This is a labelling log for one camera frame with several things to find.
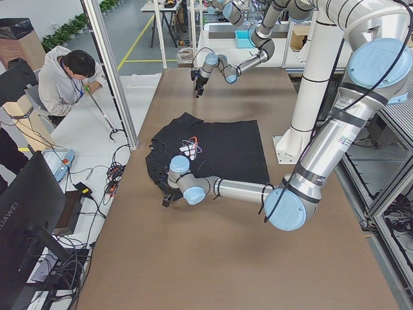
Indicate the blue teach pendant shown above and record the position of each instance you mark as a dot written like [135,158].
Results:
[59,161]

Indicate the person in white hoodie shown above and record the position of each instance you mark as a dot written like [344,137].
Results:
[66,77]

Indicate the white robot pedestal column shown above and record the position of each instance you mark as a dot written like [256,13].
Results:
[324,46]

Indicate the metal reacher grabber tool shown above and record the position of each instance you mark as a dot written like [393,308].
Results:
[113,129]

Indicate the black Huawei monitor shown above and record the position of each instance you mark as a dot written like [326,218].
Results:
[30,210]

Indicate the aluminium frame post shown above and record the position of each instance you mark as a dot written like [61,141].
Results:
[97,28]

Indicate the blue plastic bin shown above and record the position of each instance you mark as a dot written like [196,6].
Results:
[243,39]

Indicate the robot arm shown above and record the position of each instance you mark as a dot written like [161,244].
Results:
[377,70]
[249,48]

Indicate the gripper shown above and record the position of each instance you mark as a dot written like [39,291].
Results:
[170,193]
[200,82]

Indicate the black t-shirt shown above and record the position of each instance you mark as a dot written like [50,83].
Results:
[233,151]

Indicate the cardboard box black bag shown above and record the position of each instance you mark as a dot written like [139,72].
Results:
[19,40]

